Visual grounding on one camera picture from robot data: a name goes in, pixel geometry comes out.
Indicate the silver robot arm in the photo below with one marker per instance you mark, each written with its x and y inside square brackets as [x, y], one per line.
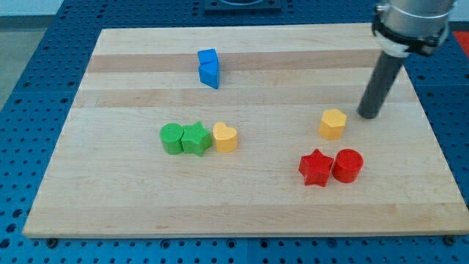
[404, 27]

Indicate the green star block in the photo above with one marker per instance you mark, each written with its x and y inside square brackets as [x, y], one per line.
[196, 139]

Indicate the red star block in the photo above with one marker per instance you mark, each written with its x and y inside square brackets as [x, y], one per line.
[315, 168]

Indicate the yellow hexagon block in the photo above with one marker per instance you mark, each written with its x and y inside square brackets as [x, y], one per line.
[332, 124]

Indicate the yellow heart block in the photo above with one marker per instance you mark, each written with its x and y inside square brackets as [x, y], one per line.
[225, 137]

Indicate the wooden board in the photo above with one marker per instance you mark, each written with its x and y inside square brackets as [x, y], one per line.
[109, 176]

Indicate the green cylinder block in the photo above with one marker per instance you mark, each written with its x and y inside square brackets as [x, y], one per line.
[171, 138]

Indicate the blue triangle block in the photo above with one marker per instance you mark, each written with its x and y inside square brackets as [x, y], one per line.
[209, 74]

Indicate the blue cube block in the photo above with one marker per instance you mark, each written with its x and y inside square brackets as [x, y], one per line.
[207, 56]

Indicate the red cylinder block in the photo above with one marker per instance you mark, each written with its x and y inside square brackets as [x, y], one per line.
[347, 165]

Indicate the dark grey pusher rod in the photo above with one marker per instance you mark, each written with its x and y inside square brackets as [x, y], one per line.
[383, 77]

